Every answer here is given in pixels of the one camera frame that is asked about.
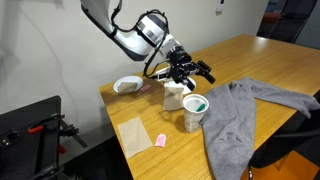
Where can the grey sweater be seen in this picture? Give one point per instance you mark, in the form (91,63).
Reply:
(230,121)

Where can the black office chair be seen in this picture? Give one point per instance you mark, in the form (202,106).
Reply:
(293,133)

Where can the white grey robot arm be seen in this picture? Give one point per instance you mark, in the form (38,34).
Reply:
(150,32)

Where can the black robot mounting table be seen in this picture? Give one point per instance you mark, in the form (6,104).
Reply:
(30,141)

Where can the white paper cup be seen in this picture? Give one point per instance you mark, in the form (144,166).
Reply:
(193,119)

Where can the brown napkin at table edge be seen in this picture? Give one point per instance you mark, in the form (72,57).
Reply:
(134,137)

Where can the white wall switch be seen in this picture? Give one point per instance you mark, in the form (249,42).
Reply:
(219,6)

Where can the dark background chair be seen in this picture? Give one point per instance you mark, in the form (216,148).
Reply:
(292,19)

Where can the white plate near wall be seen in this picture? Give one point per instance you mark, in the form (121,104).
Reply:
(134,79)

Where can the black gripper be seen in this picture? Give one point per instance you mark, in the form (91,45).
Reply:
(182,66)

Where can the green capped white marker pen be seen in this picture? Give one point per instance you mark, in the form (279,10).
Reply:
(201,107)

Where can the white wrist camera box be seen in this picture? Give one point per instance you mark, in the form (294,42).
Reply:
(163,74)

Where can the pink packet near plate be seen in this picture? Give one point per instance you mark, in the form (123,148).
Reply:
(146,87)

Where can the white plate centre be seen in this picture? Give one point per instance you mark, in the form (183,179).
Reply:
(186,90)

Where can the brown napkin on near plate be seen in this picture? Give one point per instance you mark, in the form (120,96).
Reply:
(126,87)

